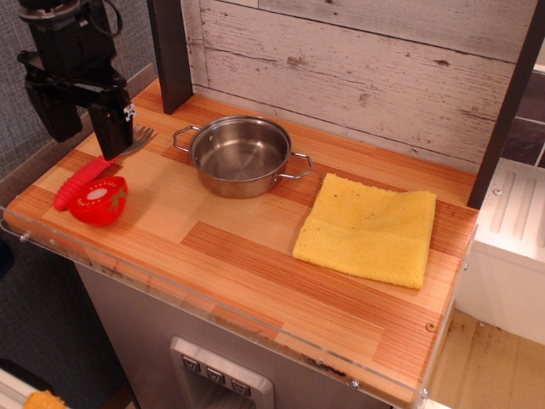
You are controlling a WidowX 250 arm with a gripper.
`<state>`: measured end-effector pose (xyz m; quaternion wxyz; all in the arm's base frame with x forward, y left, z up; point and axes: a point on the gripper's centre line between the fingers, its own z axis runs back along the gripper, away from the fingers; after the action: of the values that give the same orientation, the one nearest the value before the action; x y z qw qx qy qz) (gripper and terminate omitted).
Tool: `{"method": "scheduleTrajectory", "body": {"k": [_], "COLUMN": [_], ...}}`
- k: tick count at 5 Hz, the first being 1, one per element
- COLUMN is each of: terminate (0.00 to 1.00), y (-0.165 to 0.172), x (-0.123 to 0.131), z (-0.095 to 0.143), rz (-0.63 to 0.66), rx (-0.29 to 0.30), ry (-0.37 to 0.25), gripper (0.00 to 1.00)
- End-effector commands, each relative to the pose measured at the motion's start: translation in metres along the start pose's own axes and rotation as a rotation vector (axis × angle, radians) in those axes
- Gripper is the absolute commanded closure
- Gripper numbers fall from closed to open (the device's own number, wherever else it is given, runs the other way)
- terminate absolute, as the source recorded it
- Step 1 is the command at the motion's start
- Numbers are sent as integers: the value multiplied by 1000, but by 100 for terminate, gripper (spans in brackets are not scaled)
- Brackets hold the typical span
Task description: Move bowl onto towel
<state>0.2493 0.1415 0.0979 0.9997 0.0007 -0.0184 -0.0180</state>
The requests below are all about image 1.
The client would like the dark shelf post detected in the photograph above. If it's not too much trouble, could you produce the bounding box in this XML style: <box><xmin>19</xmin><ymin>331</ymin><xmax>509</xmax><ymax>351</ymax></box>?
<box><xmin>147</xmin><ymin>0</ymin><xmax>193</xmax><ymax>114</ymax></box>
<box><xmin>467</xmin><ymin>0</ymin><xmax>544</xmax><ymax>210</ymax></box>

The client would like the red toy tomato half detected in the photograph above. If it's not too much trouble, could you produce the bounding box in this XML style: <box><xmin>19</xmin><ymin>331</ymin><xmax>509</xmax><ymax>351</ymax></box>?
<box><xmin>67</xmin><ymin>176</ymin><xmax>129</xmax><ymax>227</ymax></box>

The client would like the dark right shelf post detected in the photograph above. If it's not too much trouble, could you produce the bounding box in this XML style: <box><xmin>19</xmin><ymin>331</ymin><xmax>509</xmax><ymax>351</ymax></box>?
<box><xmin>467</xmin><ymin>0</ymin><xmax>544</xmax><ymax>210</ymax></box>

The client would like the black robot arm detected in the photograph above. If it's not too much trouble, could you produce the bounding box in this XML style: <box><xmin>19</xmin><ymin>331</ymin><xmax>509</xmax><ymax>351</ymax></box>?
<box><xmin>17</xmin><ymin>1</ymin><xmax>135</xmax><ymax>160</ymax></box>

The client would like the stainless steel pot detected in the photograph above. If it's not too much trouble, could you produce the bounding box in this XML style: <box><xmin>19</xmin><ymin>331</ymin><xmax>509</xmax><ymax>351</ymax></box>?
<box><xmin>173</xmin><ymin>115</ymin><xmax>313</xmax><ymax>199</ymax></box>

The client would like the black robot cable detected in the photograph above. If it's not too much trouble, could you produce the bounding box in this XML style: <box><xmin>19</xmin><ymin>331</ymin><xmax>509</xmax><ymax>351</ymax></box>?
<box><xmin>78</xmin><ymin>0</ymin><xmax>124</xmax><ymax>39</ymax></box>

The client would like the red handled metal fork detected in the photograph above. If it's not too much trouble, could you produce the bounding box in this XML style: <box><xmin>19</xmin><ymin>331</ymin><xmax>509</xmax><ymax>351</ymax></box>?
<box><xmin>54</xmin><ymin>124</ymin><xmax>154</xmax><ymax>210</ymax></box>

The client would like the white toy sink unit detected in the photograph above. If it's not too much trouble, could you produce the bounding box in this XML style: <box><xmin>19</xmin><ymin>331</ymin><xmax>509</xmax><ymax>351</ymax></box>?
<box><xmin>455</xmin><ymin>159</ymin><xmax>544</xmax><ymax>343</ymax></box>

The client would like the dark left shelf post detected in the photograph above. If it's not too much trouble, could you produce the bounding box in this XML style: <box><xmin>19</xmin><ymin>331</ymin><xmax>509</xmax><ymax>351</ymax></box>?
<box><xmin>147</xmin><ymin>0</ymin><xmax>193</xmax><ymax>114</ymax></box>

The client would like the grey toy fridge cabinet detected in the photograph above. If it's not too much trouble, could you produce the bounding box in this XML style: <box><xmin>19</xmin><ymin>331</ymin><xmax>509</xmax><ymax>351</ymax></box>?
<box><xmin>76</xmin><ymin>265</ymin><xmax>387</xmax><ymax>408</ymax></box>

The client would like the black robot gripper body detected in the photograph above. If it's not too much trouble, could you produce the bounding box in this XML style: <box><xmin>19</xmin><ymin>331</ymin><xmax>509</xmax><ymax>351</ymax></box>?
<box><xmin>17</xmin><ymin>8</ymin><xmax>127</xmax><ymax>102</ymax></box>

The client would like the yellow object bottom left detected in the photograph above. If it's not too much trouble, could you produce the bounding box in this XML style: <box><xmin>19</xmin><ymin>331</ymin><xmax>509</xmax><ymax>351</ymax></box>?
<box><xmin>22</xmin><ymin>390</ymin><xmax>66</xmax><ymax>409</ymax></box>

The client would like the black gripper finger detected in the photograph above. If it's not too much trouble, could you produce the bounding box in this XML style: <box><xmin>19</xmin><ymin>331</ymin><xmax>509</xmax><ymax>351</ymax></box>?
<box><xmin>87</xmin><ymin>95</ymin><xmax>135</xmax><ymax>160</ymax></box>
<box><xmin>25</xmin><ymin>83</ymin><xmax>82</xmax><ymax>142</ymax></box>

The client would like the yellow towel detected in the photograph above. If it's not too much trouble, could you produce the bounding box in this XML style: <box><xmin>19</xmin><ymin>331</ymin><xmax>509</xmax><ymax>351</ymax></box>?
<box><xmin>292</xmin><ymin>173</ymin><xmax>436</xmax><ymax>289</ymax></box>

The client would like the silver dispenser panel with buttons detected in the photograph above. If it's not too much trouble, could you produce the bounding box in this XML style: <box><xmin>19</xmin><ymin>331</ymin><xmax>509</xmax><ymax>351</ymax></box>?
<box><xmin>169</xmin><ymin>337</ymin><xmax>275</xmax><ymax>408</ymax></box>

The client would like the clear acrylic edge guard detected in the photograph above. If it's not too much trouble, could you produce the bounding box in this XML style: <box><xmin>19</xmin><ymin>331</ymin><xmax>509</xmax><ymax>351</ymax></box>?
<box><xmin>4</xmin><ymin>197</ymin><xmax>478</xmax><ymax>408</ymax></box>

